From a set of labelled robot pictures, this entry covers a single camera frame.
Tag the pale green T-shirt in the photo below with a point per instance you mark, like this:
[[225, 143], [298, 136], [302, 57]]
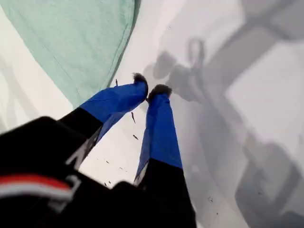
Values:
[[71, 45]]

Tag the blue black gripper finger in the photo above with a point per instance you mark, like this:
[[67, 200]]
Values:
[[114, 102], [160, 135]]

